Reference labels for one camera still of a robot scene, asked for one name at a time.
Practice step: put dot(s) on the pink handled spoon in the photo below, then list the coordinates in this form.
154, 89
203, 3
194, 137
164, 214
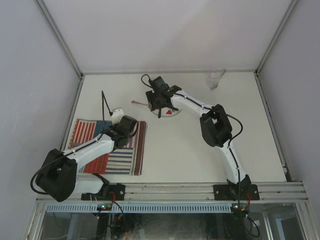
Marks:
139, 103

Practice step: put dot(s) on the clear drinking glass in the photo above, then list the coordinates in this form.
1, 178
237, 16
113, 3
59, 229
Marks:
213, 78

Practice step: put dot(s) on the aluminium front rail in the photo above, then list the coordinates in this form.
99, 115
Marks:
269, 192

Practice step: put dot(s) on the white watermelon pattern plate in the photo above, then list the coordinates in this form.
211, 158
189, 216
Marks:
165, 112

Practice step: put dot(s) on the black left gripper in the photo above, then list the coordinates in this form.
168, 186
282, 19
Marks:
112, 126

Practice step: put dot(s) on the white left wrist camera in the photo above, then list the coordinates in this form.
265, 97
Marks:
117, 115

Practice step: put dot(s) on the striped patchwork placemat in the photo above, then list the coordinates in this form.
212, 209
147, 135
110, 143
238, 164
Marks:
125, 161

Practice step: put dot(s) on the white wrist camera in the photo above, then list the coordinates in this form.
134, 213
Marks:
117, 115
158, 82

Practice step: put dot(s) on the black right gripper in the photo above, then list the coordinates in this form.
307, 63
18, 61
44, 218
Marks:
151, 94

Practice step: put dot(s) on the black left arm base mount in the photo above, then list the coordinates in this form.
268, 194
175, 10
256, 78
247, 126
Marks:
108, 192

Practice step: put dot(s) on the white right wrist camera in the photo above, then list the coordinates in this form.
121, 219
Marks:
158, 82

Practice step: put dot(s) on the grey slotted cable duct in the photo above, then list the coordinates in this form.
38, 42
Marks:
139, 208

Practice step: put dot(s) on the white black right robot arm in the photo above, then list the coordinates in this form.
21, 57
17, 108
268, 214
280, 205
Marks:
216, 129

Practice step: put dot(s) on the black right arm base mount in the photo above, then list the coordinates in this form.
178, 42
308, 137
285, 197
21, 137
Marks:
223, 192

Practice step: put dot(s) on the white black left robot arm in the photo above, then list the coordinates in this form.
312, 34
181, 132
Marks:
58, 176

